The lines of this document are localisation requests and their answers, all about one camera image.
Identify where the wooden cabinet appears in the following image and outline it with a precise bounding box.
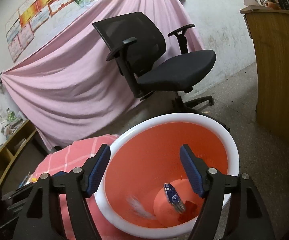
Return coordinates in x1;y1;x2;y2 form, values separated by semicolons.
240;5;289;143

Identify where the wooden low shelf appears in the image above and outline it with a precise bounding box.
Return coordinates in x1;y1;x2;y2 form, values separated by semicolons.
0;120;37;188

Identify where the pink checked tablecloth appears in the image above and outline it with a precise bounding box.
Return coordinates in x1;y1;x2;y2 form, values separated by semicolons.
31;134;137;240

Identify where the pink hanging sheet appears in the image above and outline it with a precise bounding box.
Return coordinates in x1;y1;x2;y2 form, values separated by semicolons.
1;0;190;148

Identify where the blue snack wrapper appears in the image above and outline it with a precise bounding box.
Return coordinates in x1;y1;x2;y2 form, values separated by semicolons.
164;183;186;214

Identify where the black office chair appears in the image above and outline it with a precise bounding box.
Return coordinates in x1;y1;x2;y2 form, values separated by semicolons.
92;11;217;116

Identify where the wall certificates poster group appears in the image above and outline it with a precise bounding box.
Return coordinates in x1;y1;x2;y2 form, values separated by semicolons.
5;0;95;62

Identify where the red white-rimmed trash bin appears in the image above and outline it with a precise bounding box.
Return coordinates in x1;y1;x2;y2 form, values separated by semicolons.
95;113;240;239

